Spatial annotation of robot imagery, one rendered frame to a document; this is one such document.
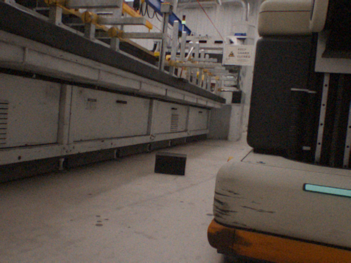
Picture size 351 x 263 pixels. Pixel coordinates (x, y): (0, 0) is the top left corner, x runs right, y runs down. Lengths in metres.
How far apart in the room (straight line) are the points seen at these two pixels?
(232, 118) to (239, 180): 4.63
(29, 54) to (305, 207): 1.08
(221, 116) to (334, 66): 4.61
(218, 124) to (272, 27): 4.50
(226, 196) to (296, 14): 0.66
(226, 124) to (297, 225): 4.80
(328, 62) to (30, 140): 1.34
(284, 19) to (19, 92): 1.17
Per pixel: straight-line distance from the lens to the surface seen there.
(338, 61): 1.06
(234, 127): 5.43
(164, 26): 2.56
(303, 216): 0.83
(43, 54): 1.40
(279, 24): 1.17
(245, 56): 5.49
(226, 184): 0.82
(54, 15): 1.44
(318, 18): 0.90
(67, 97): 1.84
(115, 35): 1.83
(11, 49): 1.29
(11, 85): 1.60
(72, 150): 1.92
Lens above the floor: 0.39
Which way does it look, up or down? 3 degrees down
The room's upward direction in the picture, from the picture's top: 5 degrees clockwise
